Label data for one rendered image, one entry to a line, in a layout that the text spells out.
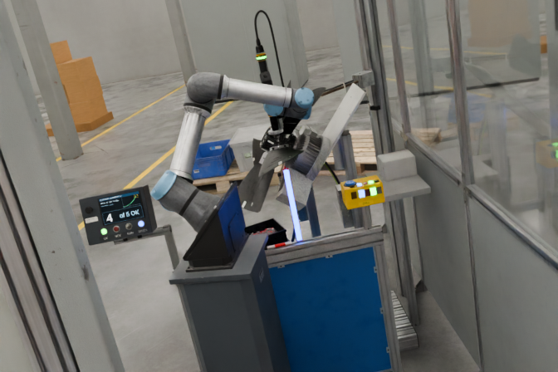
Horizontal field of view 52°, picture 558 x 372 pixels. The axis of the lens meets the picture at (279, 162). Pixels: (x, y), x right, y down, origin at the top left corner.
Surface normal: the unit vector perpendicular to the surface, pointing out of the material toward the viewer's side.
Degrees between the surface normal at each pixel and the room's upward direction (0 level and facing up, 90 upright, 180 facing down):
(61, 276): 90
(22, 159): 90
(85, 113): 90
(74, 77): 90
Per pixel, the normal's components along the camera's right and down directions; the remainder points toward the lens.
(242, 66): -0.22, 0.34
